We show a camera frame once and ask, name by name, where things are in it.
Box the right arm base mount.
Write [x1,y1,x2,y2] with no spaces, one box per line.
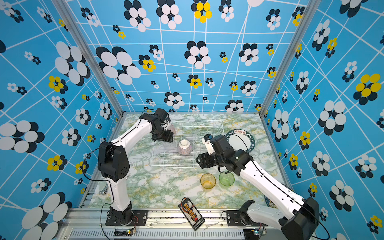
[226,210,249,227]

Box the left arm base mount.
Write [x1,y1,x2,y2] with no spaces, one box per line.
[105,209,149,227]

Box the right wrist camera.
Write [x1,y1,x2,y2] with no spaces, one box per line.
[202,134,215,155]

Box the large plain white plate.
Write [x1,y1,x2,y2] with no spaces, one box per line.
[225,129,256,153]

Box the green transparent cup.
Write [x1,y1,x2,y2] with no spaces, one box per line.
[219,172,235,187]

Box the white wire dish rack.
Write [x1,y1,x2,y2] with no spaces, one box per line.
[149,119,233,168]

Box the small green circuit board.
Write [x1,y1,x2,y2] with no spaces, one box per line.
[113,229,135,238]

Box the aluminium front rail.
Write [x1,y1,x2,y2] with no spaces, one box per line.
[55,208,319,240]

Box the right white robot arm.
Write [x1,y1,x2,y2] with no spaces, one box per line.
[196,134,320,240]

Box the cartoon round mat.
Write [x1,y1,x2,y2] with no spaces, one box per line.
[264,196,278,209]

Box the yellow transparent cup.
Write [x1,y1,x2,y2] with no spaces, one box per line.
[200,173,217,190]

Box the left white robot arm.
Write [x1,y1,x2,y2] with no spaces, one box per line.
[98,108,174,225]

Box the pink transparent plastic cup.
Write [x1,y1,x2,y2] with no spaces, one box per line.
[167,123,177,136]

